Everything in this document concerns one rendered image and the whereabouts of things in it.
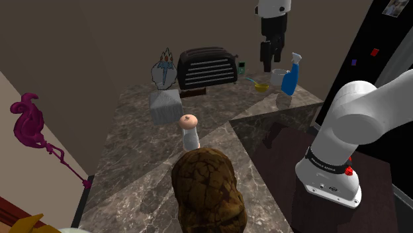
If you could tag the black toaster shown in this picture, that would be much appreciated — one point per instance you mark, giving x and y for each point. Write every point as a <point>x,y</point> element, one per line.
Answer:
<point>206,69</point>

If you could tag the blue spray bottle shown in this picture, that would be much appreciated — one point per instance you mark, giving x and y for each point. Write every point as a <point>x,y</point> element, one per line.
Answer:
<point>289,82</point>

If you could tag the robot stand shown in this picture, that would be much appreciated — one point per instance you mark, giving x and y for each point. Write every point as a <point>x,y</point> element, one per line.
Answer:
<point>290,161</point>

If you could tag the magenta flamingo figure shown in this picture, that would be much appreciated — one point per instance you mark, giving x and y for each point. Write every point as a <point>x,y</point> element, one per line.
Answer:
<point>27,124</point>

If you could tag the clear shaker with pink cap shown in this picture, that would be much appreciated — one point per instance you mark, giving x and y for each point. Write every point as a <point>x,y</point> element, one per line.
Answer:
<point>190,135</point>

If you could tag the black refrigerator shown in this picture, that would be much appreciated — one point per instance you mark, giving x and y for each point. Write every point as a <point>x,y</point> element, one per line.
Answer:
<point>364,42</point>

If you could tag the flat brown bar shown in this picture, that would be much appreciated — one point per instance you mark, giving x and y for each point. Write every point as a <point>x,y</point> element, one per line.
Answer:
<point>193,93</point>

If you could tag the white mug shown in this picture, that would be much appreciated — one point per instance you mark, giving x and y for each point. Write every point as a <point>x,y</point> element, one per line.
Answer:
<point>276,78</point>

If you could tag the brown cracked lumpy figure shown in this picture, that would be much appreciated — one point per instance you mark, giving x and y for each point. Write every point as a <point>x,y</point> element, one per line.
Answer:
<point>208,193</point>

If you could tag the yellow angular object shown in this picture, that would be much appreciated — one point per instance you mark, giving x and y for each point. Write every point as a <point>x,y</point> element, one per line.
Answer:
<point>29,226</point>

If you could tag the grey ribbed box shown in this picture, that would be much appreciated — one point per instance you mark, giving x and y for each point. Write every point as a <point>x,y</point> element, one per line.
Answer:
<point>165,106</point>

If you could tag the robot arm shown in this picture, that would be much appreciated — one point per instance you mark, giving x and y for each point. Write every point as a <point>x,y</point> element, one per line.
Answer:
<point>351,113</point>

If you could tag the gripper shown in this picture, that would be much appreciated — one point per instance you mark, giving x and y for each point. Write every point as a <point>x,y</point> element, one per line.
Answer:
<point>273,27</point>

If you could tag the small green handheld device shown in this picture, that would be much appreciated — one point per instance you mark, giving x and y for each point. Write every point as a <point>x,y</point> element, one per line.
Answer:
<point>241,67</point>

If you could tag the white bearded king figure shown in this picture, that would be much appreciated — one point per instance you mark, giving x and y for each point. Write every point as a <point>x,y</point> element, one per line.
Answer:
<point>164,72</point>

